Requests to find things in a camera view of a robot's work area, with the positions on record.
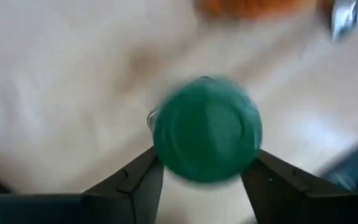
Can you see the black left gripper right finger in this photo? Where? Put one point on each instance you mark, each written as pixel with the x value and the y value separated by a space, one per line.
pixel 284 199

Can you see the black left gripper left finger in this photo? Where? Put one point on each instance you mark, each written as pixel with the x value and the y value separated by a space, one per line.
pixel 126 199

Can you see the green lid spice jar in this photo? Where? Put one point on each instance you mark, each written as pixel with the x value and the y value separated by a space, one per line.
pixel 207 130

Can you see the brown spice pouch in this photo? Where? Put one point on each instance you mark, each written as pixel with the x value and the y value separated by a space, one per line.
pixel 253 7

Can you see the large silver spoon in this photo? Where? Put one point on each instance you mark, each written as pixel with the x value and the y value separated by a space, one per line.
pixel 346 18

